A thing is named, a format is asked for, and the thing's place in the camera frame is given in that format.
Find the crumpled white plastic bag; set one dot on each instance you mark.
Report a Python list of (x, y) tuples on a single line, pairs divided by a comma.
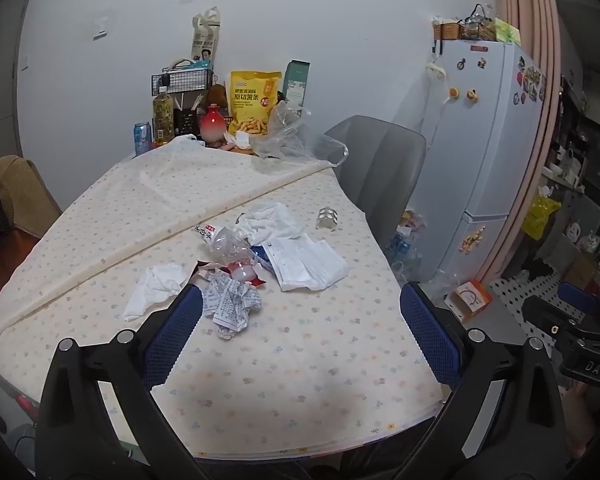
[(272, 220)]

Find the crushed clear plastic bottle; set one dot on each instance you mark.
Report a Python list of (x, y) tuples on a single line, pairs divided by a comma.
[(230, 250)]

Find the white wall switch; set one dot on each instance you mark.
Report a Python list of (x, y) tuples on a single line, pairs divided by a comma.
[(99, 27)]

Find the green tall box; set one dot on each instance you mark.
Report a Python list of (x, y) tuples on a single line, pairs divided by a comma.
[(296, 85)]

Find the grey chair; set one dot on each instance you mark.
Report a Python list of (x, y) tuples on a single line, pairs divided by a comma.
[(380, 165)]

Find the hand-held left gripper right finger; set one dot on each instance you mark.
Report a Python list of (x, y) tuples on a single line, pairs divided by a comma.
[(430, 332)]

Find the blue drink can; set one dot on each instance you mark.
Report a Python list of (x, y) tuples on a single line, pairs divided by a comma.
[(142, 137)]

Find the person's right hand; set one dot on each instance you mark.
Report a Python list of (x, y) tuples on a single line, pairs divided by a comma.
[(587, 420)]

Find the round yellow fridge magnet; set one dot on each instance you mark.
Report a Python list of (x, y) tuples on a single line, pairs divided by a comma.
[(452, 92)]

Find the black pen holder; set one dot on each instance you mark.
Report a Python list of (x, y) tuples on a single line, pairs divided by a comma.
[(185, 120)]

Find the printed paper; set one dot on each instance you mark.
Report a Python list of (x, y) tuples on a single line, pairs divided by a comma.
[(232, 307)]

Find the brown jacket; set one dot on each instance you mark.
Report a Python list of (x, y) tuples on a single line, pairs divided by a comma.
[(15, 200)]

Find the white fridge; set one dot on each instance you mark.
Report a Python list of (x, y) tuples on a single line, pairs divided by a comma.
[(480, 160)]

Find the cluster of small fridge stickers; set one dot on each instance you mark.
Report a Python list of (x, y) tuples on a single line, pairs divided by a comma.
[(472, 240)]

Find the pile of packets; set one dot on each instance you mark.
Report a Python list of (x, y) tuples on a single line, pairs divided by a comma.
[(405, 240)]

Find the yellow snack bag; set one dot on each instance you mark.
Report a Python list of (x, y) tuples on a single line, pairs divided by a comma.
[(254, 102)]

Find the yellow plastic bag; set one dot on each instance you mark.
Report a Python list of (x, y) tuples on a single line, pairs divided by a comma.
[(539, 216)]

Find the white paper sheets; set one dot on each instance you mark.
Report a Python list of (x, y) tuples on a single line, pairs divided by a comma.
[(307, 265)]

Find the red and white vase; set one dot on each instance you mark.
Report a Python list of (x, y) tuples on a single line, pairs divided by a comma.
[(212, 124)]

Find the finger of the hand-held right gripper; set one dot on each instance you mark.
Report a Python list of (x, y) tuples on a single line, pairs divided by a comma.
[(577, 296), (545, 312)]

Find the crumpled white tissue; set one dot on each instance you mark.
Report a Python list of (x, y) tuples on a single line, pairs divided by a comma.
[(155, 285)]

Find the green tea bottle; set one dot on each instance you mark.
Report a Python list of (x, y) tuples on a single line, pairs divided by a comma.
[(163, 117)]

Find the floral tablecloth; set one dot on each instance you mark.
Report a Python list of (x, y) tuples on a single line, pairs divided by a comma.
[(280, 385)]

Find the yellow figure fridge magnet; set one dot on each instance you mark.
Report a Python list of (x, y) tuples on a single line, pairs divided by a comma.
[(472, 95)]

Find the large clear plastic bag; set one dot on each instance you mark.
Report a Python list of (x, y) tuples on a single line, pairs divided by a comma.
[(295, 135)]

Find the white pegboard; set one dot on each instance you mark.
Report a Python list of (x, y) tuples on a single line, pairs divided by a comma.
[(520, 305)]

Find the orange and white box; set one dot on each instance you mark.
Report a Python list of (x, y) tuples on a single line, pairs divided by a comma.
[(467, 300)]

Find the blue small packet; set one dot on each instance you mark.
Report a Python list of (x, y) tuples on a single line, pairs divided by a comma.
[(261, 255)]

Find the red torn wrapper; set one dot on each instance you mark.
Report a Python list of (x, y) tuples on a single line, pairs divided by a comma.
[(200, 266)]

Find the brown basket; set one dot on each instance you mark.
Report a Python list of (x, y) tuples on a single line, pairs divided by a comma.
[(447, 31)]

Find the group of picture fridge magnets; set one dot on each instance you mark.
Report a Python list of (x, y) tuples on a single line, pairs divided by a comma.
[(530, 85)]

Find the cream paper carton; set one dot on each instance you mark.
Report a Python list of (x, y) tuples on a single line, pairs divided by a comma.
[(206, 35)]

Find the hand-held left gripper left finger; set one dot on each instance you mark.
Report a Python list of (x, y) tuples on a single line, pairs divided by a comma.
[(172, 332)]

